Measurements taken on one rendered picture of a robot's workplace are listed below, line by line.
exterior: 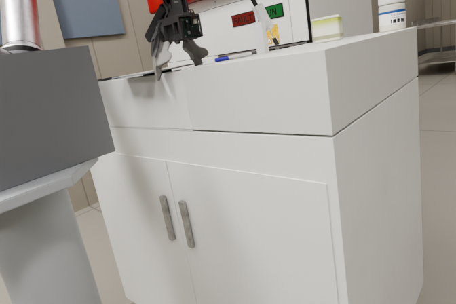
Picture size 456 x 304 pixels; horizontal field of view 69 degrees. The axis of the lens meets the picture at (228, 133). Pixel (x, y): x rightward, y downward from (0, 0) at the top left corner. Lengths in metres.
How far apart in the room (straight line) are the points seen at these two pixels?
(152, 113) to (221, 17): 0.72
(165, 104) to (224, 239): 0.37
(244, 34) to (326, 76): 0.89
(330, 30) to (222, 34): 0.64
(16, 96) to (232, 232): 0.54
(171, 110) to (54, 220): 0.35
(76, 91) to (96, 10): 2.28
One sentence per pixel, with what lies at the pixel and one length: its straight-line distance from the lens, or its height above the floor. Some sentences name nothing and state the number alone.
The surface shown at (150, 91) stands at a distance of 0.89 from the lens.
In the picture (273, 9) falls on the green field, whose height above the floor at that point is 1.11.
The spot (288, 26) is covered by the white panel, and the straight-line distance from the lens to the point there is 1.32.
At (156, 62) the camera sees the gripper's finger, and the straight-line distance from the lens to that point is 0.81.
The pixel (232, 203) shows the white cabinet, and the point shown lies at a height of 0.65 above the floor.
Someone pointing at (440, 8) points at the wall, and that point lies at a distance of 11.03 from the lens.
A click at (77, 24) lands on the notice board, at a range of 2.89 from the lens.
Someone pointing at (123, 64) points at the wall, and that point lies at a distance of 3.03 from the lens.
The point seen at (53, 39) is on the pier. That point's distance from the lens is 2.74.
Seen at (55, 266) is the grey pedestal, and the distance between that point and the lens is 0.79.
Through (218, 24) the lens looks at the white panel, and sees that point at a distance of 1.52.
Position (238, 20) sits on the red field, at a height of 1.10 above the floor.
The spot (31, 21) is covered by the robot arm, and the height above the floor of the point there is 1.14.
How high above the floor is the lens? 0.99
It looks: 14 degrees down
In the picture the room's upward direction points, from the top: 10 degrees counter-clockwise
